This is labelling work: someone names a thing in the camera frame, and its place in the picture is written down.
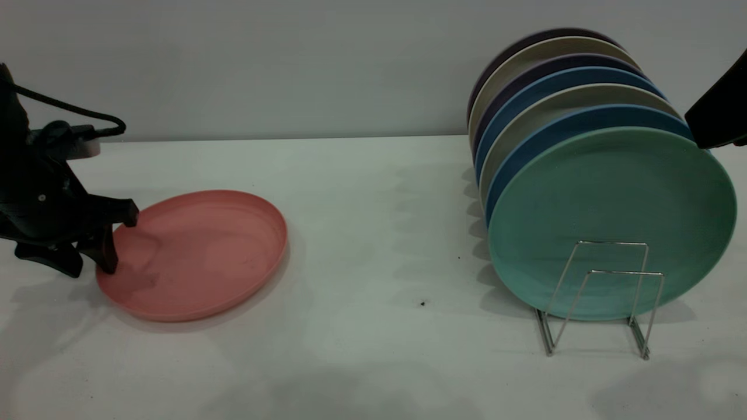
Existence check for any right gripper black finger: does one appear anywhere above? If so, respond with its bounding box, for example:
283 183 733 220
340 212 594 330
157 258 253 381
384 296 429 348
685 50 747 150

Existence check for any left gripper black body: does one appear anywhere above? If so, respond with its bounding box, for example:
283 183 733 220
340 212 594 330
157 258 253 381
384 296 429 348
0 131 89 247

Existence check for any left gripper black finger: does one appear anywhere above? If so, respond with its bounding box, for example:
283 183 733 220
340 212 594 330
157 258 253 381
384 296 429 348
15 242 83 278
77 197 139 275

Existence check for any pink round plate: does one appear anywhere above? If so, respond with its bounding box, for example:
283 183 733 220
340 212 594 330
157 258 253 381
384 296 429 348
96 190 288 323

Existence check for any blue round plate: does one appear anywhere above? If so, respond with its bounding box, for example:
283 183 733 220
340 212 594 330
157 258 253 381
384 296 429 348
474 66 667 181
484 104 696 228

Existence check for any green round plate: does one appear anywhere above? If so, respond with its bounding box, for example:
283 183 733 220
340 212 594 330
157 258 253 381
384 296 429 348
487 127 738 322

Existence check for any beige round plate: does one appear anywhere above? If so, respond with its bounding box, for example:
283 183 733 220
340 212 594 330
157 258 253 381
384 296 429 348
479 83 682 205
469 36 643 146

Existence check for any dark purple round plate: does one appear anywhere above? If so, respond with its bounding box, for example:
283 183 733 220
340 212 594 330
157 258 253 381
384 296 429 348
466 27 625 126

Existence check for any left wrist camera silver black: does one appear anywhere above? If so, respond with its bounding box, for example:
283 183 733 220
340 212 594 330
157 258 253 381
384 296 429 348
32 120 101 159

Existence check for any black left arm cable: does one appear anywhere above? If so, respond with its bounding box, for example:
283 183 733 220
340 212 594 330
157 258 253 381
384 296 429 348
13 83 127 138

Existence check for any metal wire plate rack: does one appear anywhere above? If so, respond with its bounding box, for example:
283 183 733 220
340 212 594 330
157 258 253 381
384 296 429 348
534 239 666 361

